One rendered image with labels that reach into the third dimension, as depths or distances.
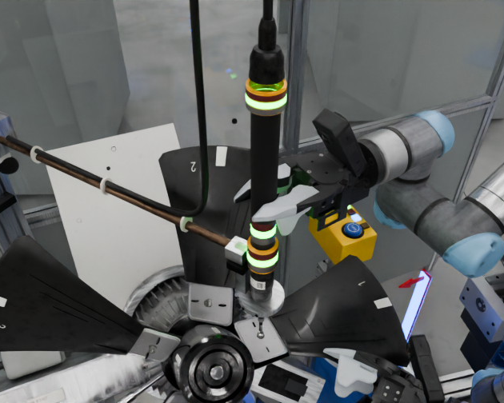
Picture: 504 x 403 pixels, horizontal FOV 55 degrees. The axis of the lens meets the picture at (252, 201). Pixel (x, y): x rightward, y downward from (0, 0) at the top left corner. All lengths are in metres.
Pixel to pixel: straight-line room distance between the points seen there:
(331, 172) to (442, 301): 1.95
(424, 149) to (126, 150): 0.57
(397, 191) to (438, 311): 1.74
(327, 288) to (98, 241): 0.45
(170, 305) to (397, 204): 0.43
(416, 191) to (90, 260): 0.62
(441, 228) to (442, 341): 1.67
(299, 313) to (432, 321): 1.62
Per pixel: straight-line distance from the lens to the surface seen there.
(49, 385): 0.93
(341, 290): 0.93
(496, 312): 1.25
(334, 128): 0.59
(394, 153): 0.71
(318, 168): 0.65
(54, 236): 1.50
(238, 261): 0.70
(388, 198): 0.81
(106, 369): 0.93
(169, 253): 1.01
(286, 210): 0.59
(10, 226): 1.28
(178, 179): 0.83
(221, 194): 0.79
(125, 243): 1.00
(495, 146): 3.71
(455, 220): 0.76
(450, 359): 2.37
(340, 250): 1.18
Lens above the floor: 1.90
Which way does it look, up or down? 42 degrees down
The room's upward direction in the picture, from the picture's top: straight up
